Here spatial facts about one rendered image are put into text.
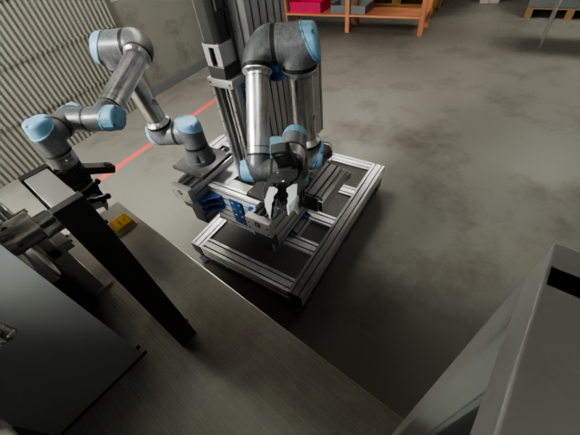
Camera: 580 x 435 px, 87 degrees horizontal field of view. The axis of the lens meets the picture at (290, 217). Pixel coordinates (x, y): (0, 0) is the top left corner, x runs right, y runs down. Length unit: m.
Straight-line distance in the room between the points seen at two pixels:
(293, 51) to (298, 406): 0.96
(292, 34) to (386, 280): 1.51
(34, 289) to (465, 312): 1.92
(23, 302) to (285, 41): 0.89
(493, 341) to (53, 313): 0.73
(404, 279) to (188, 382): 1.49
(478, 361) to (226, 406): 0.71
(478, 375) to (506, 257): 2.14
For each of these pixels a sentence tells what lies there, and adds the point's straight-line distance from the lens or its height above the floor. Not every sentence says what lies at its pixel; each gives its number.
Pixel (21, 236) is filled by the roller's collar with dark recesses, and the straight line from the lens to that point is 0.76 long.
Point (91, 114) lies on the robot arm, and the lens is 1.13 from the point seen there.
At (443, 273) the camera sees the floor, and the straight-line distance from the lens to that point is 2.17.
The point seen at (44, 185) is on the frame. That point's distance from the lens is 0.66.
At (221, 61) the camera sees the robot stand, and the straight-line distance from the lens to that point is 1.31.
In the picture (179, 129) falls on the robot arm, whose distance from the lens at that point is 1.56.
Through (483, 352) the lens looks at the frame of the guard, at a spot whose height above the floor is 1.52.
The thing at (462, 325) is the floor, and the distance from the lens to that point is 2.02.
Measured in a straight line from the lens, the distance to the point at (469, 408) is 0.26.
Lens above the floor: 1.73
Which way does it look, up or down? 47 degrees down
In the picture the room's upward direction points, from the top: 9 degrees counter-clockwise
